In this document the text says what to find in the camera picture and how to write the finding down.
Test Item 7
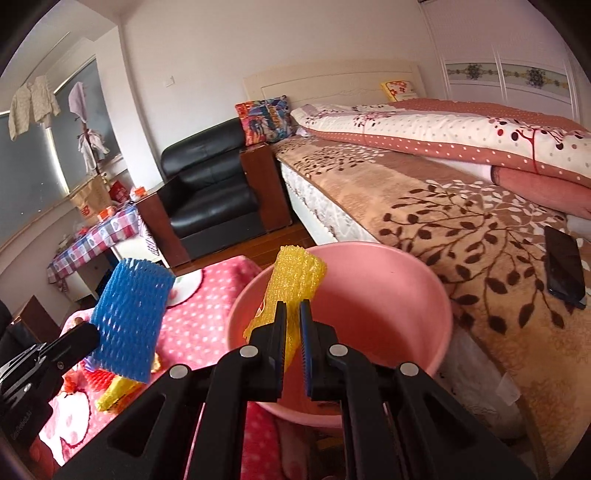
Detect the folded pink blanket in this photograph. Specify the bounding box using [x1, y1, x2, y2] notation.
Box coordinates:
[490, 166, 591, 215]

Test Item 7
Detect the floral dotted quilt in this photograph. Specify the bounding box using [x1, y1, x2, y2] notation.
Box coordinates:
[291, 98, 591, 190]

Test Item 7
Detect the cream bed headboard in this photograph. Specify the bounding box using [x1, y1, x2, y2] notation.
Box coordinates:
[243, 59, 426, 116]

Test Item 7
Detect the white patterned bag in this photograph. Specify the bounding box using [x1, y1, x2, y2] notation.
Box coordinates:
[139, 222, 163, 260]

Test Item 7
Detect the checked tablecloth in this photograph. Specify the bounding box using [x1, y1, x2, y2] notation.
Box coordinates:
[46, 203, 141, 283]

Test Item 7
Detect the brown leaf print blanket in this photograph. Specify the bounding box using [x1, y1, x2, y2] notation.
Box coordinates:
[276, 136, 591, 480]

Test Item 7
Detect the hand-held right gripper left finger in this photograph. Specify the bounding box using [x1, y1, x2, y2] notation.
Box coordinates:
[53, 300, 289, 480]

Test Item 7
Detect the colourful comic print pillow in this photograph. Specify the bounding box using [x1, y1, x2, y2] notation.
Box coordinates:
[235, 95, 296, 147]

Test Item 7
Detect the hanging cream cardigan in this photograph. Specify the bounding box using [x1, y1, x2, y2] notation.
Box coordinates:
[8, 76, 61, 141]

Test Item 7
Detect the black leather sofa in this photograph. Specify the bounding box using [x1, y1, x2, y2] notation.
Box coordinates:
[160, 117, 266, 268]

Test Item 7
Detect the hanging white garment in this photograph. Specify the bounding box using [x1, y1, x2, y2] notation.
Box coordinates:
[76, 129, 110, 174]

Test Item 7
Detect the blue foam fruit net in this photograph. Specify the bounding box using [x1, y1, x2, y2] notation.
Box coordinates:
[88, 258, 177, 384]

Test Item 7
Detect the yellow foam fruit net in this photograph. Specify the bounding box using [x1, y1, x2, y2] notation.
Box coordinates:
[243, 246, 328, 374]

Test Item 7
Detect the hanging pink cloth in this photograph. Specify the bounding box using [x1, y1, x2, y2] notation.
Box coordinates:
[68, 82, 88, 123]

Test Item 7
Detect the yellow flower pillow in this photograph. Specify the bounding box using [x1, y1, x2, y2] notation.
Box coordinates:
[381, 79, 419, 102]

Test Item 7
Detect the white mattress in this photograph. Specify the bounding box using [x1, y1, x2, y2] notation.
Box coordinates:
[280, 164, 527, 439]

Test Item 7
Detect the pink plastic basin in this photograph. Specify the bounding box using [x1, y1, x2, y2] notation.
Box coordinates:
[226, 242, 454, 423]

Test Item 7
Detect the wooden sofa side cabinet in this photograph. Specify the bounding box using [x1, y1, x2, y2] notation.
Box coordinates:
[240, 143, 294, 234]
[136, 178, 191, 268]

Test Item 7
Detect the black chair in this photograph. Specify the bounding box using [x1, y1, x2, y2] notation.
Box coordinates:
[0, 300, 38, 354]

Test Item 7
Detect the red foam fruit net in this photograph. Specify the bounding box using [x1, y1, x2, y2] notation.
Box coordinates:
[62, 367, 116, 394]

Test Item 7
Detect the white wardrobe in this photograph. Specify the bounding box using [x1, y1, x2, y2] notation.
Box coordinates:
[422, 0, 583, 125]

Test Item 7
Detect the brown paper bag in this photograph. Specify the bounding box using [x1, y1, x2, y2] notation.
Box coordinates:
[69, 178, 114, 219]

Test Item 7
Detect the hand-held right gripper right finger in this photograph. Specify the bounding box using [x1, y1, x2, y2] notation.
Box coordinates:
[299, 299, 539, 480]

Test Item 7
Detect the window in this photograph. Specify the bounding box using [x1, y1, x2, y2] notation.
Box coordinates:
[0, 60, 122, 241]

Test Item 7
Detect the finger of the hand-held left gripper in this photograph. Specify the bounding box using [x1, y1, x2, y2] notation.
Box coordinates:
[39, 320, 101, 376]

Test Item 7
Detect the pink dotted blanket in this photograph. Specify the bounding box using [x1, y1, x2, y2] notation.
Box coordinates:
[37, 256, 324, 480]

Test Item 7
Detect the black smartphone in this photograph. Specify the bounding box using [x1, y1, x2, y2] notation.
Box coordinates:
[543, 225, 588, 310]

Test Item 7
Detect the white drawer table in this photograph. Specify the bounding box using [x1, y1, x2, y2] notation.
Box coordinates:
[65, 254, 116, 302]

